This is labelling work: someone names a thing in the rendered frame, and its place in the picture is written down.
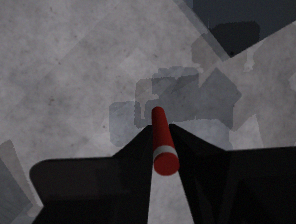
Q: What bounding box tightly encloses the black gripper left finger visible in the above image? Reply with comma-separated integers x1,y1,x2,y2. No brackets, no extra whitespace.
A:
29,125,153,224

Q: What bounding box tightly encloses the dark red peg with white band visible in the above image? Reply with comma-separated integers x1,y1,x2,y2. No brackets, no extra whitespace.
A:
151,107,180,176

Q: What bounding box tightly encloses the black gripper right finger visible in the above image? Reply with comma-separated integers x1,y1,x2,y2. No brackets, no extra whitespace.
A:
169,124,296,224

